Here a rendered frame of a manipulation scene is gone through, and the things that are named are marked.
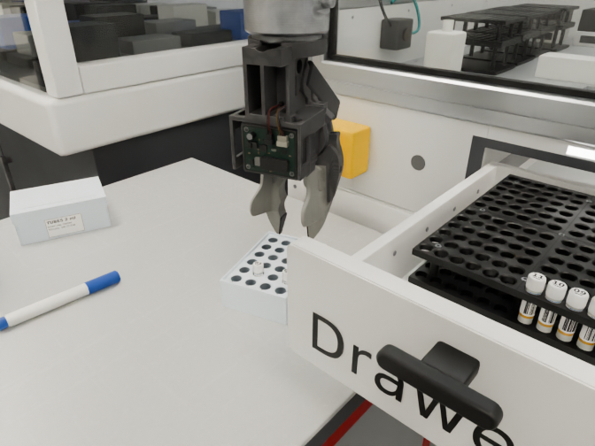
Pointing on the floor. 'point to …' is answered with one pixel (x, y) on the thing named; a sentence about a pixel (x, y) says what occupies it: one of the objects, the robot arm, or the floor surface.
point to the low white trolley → (168, 330)
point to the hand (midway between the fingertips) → (297, 223)
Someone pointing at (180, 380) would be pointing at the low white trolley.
